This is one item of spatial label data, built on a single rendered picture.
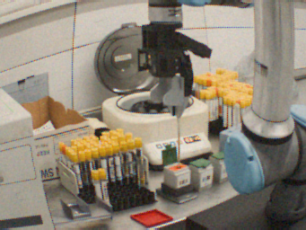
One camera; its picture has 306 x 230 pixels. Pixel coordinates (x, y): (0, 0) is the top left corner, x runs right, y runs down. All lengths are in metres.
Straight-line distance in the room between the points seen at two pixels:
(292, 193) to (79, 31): 1.00
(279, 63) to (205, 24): 1.22
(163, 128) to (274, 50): 0.77
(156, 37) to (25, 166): 0.42
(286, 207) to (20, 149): 0.56
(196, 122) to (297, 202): 0.65
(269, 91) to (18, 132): 0.47
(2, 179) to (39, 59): 0.75
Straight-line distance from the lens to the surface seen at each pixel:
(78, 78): 1.82
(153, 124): 1.55
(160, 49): 1.24
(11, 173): 1.06
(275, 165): 0.94
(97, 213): 1.22
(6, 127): 1.03
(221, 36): 2.11
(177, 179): 1.35
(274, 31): 0.84
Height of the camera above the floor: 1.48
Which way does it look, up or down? 18 degrees down
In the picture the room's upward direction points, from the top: 2 degrees counter-clockwise
